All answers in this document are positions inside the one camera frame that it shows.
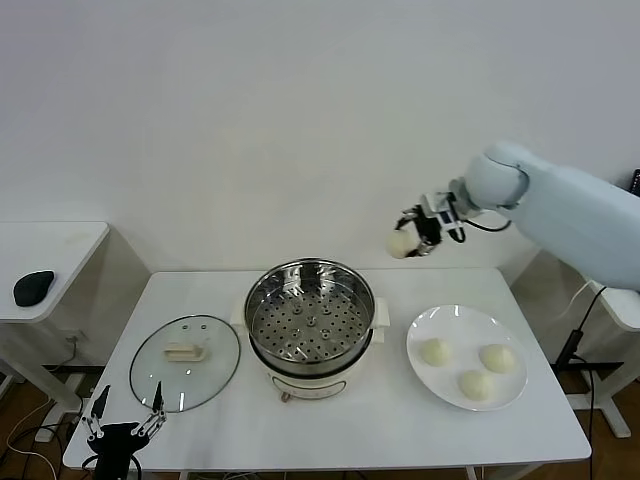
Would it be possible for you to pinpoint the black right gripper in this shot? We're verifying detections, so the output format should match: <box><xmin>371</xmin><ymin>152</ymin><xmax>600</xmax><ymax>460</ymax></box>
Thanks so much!
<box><xmin>397</xmin><ymin>207</ymin><xmax>445</xmax><ymax>259</ymax></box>

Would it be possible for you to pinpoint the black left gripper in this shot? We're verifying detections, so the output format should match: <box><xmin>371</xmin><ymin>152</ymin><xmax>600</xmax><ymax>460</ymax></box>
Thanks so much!
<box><xmin>81</xmin><ymin>380</ymin><xmax>169</xmax><ymax>480</ymax></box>

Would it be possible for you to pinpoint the white steamed baozi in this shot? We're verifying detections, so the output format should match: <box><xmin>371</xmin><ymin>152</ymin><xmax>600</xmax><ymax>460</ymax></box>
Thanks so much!
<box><xmin>479</xmin><ymin>343</ymin><xmax>516</xmax><ymax>374</ymax></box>
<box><xmin>420</xmin><ymin>338</ymin><xmax>454</xmax><ymax>369</ymax></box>
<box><xmin>387</xmin><ymin>228</ymin><xmax>419</xmax><ymax>259</ymax></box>
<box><xmin>459</xmin><ymin>369</ymin><xmax>496</xmax><ymax>402</ymax></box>

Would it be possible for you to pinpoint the glass lid with cream handle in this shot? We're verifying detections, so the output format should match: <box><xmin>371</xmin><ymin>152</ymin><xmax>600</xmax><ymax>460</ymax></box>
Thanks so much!
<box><xmin>129</xmin><ymin>314</ymin><xmax>242</xmax><ymax>414</ymax></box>

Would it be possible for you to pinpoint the stainless steel steamer basket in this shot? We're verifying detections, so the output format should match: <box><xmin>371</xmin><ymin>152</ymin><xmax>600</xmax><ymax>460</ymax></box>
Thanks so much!
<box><xmin>244</xmin><ymin>258</ymin><xmax>376</xmax><ymax>375</ymax></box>

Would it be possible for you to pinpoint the white round plate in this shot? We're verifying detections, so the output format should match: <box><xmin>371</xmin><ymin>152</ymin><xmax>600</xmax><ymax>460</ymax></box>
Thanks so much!
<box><xmin>406</xmin><ymin>305</ymin><xmax>529</xmax><ymax>412</ymax></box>

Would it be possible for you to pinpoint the black computer mouse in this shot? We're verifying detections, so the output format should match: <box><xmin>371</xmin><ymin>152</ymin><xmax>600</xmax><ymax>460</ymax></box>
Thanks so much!
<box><xmin>13</xmin><ymin>270</ymin><xmax>56</xmax><ymax>308</ymax></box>

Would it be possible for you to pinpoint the white side table with mouse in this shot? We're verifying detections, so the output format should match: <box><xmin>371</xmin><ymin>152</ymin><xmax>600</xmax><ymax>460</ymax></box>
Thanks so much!
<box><xmin>0</xmin><ymin>222</ymin><xmax>111</xmax><ymax>416</ymax></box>

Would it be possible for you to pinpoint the cream electric cooker base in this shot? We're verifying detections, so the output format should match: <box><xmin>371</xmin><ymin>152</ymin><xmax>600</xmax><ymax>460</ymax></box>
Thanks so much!
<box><xmin>230</xmin><ymin>297</ymin><xmax>391</xmax><ymax>404</ymax></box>

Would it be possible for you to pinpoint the white side table with laptop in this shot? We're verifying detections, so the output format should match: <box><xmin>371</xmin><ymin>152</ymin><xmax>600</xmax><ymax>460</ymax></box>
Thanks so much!
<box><xmin>589</xmin><ymin>284</ymin><xmax>640</xmax><ymax>440</ymax></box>

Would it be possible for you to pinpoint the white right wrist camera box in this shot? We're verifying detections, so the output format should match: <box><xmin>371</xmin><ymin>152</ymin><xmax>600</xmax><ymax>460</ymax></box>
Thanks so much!
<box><xmin>421</xmin><ymin>191</ymin><xmax>467</xmax><ymax>237</ymax></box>

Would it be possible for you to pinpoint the white wall socket with plug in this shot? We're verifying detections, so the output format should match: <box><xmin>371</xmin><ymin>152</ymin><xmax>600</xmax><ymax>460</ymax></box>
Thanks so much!
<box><xmin>65</xmin><ymin>329</ymin><xmax>86</xmax><ymax>359</ymax></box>

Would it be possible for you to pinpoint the white cable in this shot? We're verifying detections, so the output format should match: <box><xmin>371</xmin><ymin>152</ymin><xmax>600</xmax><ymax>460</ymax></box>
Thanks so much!
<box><xmin>557</xmin><ymin>280</ymin><xmax>596</xmax><ymax>321</ymax></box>

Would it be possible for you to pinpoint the black cable with adapter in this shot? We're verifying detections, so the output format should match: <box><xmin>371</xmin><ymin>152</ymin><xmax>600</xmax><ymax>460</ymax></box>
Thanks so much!
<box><xmin>552</xmin><ymin>287</ymin><xmax>609</xmax><ymax>480</ymax></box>

